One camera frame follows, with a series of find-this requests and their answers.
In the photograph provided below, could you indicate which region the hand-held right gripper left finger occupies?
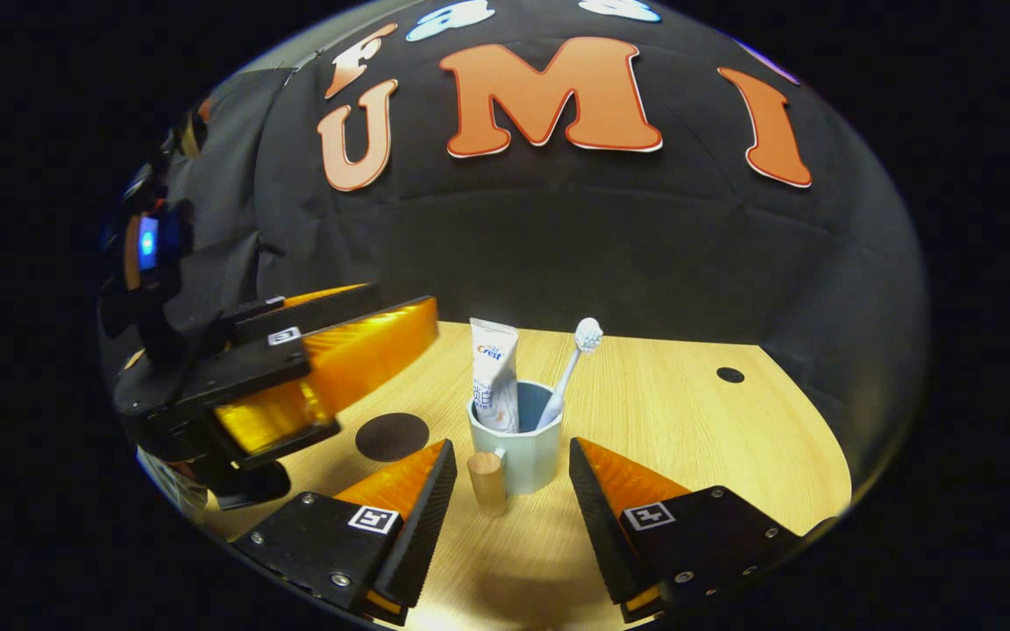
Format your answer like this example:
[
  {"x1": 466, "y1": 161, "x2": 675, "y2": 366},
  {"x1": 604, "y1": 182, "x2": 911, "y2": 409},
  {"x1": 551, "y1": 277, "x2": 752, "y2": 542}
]
[{"x1": 231, "y1": 438, "x2": 459, "y2": 625}]

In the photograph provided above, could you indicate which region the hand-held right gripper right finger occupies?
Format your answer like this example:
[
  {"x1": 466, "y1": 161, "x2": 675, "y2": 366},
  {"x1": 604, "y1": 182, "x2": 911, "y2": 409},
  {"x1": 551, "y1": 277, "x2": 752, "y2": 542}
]
[{"x1": 568, "y1": 436, "x2": 837, "y2": 623}]

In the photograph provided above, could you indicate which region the pale green cup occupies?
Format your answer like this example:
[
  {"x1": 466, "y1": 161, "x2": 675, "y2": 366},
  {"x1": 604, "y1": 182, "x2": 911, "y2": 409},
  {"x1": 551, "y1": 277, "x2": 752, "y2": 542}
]
[{"x1": 466, "y1": 379, "x2": 565, "y2": 518}]

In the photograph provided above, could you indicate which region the dark brown round coaster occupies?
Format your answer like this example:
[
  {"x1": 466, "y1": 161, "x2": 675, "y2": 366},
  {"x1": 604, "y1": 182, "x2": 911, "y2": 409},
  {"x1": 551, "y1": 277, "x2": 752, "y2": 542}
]
[{"x1": 355, "y1": 413, "x2": 430, "y2": 463}]

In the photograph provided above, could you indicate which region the white toothbrush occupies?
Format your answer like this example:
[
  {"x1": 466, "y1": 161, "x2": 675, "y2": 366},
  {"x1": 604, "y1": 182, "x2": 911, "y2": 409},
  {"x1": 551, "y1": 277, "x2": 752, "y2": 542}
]
[{"x1": 536, "y1": 317, "x2": 604, "y2": 432}]

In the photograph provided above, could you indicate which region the white toothpaste tube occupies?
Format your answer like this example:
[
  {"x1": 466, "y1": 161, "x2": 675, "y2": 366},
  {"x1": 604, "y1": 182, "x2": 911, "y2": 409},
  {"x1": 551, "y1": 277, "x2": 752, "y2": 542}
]
[{"x1": 470, "y1": 317, "x2": 521, "y2": 435}]

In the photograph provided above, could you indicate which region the wooden desktop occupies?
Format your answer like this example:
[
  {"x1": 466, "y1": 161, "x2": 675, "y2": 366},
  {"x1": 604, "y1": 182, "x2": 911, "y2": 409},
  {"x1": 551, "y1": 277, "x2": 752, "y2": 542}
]
[{"x1": 132, "y1": 320, "x2": 852, "y2": 631}]

